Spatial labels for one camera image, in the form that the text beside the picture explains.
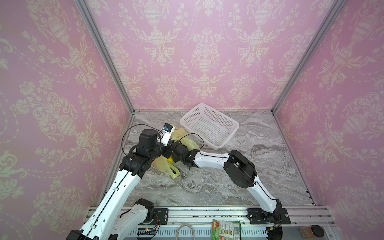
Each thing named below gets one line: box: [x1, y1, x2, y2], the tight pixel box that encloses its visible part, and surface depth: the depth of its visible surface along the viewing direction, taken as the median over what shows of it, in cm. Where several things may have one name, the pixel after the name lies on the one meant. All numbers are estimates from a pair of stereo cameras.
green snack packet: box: [211, 219, 242, 240], surface depth 71 cm
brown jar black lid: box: [299, 224, 325, 239], surface depth 65 cm
